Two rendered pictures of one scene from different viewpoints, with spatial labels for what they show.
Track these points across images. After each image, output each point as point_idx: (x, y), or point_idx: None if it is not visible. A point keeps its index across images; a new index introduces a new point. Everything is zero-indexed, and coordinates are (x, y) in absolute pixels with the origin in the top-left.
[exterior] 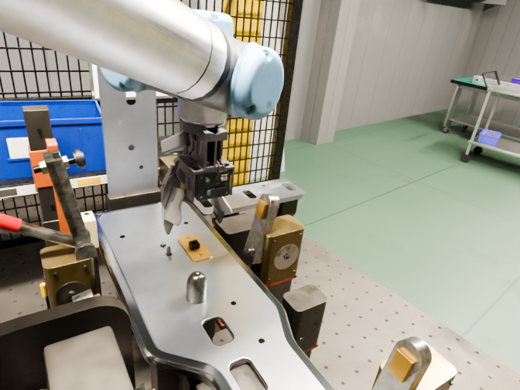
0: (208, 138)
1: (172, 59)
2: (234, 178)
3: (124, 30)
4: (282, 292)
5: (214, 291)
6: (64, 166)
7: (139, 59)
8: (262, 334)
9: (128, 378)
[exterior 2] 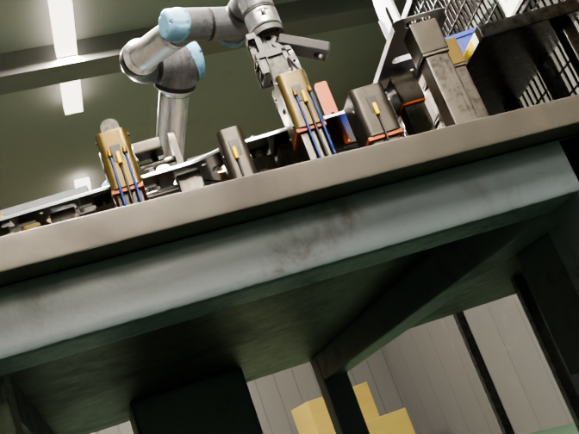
0: (246, 45)
1: (156, 43)
2: None
3: (148, 46)
4: (305, 154)
5: (259, 150)
6: (273, 95)
7: (155, 50)
8: (208, 161)
9: (136, 143)
